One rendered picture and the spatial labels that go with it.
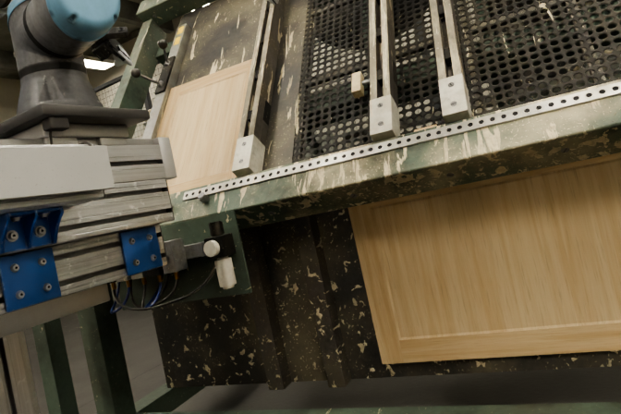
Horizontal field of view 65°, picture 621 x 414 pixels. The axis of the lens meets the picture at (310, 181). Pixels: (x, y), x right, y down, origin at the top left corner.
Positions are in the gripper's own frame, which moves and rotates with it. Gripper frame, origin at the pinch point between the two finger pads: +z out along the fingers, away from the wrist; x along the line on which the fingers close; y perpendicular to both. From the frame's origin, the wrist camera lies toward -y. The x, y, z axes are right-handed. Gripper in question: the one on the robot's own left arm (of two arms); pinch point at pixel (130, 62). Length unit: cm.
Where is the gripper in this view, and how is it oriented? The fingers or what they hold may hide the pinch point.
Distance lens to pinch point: 224.0
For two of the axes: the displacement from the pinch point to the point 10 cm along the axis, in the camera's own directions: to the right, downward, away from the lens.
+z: 4.5, 5.2, 7.3
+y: -8.6, 4.8, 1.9
